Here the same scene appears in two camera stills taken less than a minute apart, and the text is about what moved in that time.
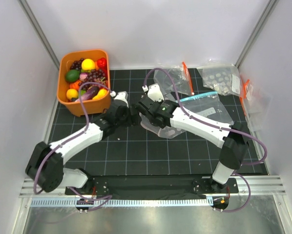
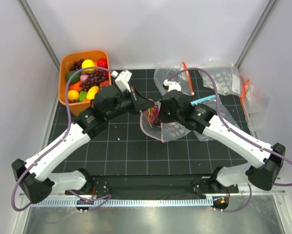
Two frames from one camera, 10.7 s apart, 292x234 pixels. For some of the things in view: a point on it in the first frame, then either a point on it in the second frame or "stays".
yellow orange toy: x=72 y=93 stays
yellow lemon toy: x=88 y=64 stays
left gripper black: x=135 y=119 -> x=138 y=101
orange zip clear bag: x=180 y=76 stays
